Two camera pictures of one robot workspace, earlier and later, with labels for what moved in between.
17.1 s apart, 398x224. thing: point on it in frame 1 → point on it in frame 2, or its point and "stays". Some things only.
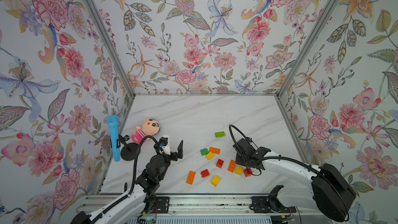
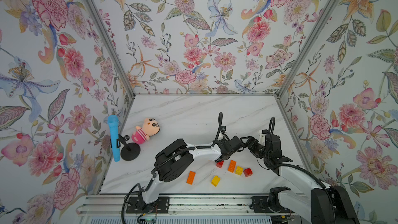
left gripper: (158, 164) → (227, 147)
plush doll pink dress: (150, 127) stays
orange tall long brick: (231, 166) stays
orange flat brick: (190, 177) stays
